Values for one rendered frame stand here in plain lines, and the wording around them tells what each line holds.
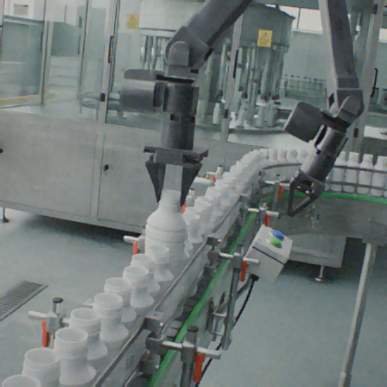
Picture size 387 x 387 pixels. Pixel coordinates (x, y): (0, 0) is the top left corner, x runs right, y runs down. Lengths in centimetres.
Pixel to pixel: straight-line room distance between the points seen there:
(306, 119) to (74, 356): 74
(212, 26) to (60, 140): 381
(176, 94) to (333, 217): 169
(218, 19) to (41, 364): 60
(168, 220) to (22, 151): 391
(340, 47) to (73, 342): 88
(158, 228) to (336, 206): 164
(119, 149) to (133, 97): 357
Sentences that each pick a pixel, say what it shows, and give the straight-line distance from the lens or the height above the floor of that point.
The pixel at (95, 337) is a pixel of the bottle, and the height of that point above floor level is 114.
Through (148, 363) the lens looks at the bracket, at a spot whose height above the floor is 105.
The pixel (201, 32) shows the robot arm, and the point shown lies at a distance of 101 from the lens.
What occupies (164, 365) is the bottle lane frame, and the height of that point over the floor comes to 100.
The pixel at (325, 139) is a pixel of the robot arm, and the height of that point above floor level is 135.
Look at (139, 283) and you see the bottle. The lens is 91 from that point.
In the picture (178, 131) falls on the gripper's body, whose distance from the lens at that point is 102.
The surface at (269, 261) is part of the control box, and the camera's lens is 131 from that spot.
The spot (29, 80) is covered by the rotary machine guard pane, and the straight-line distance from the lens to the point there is 487.
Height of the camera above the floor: 148
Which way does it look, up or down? 13 degrees down
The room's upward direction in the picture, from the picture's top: 7 degrees clockwise
